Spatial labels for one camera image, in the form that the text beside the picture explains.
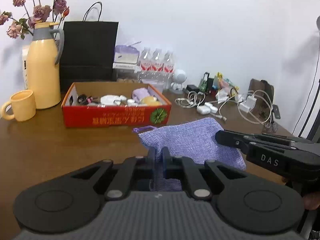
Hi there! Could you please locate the brown paper bag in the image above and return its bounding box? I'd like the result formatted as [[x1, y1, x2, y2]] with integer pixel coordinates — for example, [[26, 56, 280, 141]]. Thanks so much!
[[248, 79, 274, 119]]

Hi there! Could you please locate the yellow ceramic mug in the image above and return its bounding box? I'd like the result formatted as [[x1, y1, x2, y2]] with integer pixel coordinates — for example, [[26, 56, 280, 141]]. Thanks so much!
[[1, 89, 36, 121]]

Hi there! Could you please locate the clear plastic container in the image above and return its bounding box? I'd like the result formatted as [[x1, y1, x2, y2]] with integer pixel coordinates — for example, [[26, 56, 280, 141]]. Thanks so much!
[[115, 69, 140, 83]]

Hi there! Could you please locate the colourful snack packet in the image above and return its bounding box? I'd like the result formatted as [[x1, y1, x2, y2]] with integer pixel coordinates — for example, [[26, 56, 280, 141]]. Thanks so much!
[[216, 72, 239, 97]]

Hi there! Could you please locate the purple tissue pack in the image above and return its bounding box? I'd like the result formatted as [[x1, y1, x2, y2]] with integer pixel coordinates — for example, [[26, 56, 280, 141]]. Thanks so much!
[[114, 41, 141, 64]]

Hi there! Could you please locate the white flat box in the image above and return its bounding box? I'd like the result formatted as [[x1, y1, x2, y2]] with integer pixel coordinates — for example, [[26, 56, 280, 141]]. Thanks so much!
[[112, 62, 140, 71]]

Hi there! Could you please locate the yellow white plush toy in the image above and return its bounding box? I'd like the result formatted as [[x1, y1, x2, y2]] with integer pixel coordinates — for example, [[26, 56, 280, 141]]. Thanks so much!
[[140, 95, 162, 106]]

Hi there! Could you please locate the purple knitted pouch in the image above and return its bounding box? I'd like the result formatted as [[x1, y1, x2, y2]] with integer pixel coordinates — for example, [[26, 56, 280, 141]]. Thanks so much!
[[138, 118, 246, 191]]

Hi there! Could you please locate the middle water bottle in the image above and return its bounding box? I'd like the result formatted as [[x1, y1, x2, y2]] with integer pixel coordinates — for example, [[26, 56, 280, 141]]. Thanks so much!
[[151, 48, 163, 81]]

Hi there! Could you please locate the black paper shopping bag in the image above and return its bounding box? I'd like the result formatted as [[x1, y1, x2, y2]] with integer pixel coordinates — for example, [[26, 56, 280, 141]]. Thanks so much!
[[60, 1, 119, 92]]

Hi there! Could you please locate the left water bottle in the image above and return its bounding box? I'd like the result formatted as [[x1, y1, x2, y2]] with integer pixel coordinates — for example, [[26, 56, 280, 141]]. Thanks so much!
[[139, 47, 152, 80]]

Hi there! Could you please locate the black power adapter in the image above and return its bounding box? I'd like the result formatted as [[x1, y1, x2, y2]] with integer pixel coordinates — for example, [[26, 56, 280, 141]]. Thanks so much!
[[186, 85, 200, 93]]

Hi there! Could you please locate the white round tin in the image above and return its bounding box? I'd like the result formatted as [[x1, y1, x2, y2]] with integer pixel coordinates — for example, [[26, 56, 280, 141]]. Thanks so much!
[[127, 99, 136, 105]]

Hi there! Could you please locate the water bottle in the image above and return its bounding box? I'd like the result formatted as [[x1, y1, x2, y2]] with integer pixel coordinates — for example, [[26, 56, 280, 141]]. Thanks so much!
[[139, 47, 152, 80], [163, 51, 175, 89], [151, 48, 163, 81]]

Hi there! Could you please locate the right water bottle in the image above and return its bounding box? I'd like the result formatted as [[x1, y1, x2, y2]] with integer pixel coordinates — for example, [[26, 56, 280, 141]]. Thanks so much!
[[163, 51, 175, 89]]

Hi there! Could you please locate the red cardboard box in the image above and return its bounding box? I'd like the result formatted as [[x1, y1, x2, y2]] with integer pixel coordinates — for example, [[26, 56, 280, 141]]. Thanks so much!
[[61, 81, 171, 127]]

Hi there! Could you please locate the yellow thermos jug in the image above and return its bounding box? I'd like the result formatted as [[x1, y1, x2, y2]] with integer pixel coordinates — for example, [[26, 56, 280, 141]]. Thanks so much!
[[26, 22, 65, 109]]

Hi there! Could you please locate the white earbuds case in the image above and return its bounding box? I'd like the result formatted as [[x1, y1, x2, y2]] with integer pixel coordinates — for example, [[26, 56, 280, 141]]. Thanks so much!
[[196, 105, 211, 115]]

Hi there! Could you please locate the white power strip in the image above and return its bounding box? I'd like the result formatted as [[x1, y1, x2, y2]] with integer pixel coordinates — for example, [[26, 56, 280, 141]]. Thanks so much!
[[238, 94, 257, 113]]

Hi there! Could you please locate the green black bottle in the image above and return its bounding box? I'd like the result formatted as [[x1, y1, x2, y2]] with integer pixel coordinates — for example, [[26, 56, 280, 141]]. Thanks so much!
[[199, 72, 214, 94]]

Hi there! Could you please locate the dried pink flower bouquet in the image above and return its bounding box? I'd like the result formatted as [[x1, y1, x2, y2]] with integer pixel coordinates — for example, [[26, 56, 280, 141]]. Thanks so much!
[[1, 0, 70, 39]]

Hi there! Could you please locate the white cloth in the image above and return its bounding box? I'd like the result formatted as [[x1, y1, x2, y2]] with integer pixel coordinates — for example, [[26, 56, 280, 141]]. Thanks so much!
[[100, 95, 121, 106]]

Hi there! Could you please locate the white charging cable bundle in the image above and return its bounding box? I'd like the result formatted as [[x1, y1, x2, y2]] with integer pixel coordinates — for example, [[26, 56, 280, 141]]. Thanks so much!
[[174, 90, 206, 110]]

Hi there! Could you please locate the small white robot figure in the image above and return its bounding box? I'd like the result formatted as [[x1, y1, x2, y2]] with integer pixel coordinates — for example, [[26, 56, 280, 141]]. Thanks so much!
[[169, 69, 187, 94]]

